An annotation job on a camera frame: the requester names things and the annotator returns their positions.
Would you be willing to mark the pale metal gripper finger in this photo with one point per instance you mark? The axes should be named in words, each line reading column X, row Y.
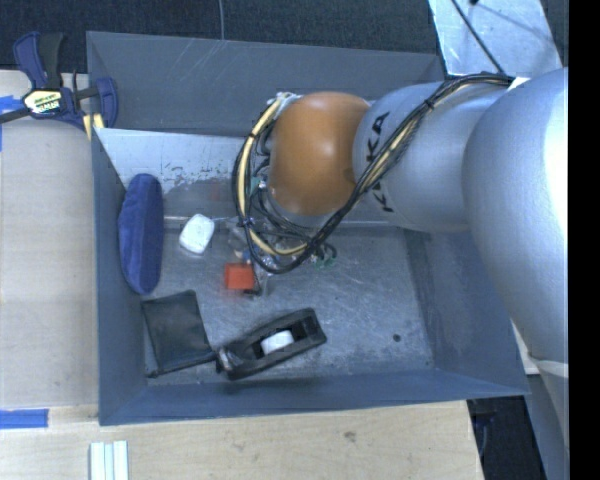
column 244, row 255
column 269, row 284

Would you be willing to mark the red-orange block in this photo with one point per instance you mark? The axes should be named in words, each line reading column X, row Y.
column 239, row 276

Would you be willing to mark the white rounded plastic box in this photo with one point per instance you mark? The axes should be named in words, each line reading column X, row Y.
column 197, row 233

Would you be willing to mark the black tape dispenser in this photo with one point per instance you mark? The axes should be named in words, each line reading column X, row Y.
column 275, row 344

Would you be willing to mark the black cloth pouch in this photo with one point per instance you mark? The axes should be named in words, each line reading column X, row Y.
column 176, row 330

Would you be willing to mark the grey metal bin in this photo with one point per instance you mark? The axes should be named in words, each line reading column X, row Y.
column 370, row 308

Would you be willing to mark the blue oval cushion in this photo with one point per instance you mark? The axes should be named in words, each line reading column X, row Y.
column 141, row 233

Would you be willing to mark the pale wood board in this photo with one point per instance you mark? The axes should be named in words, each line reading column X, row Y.
column 45, row 268

